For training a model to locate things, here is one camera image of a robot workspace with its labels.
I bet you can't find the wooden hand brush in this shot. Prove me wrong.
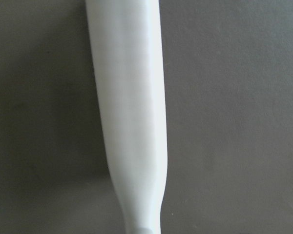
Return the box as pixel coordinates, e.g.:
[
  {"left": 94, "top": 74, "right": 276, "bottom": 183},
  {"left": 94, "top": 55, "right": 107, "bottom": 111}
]
[{"left": 86, "top": 0, "right": 167, "bottom": 234}]

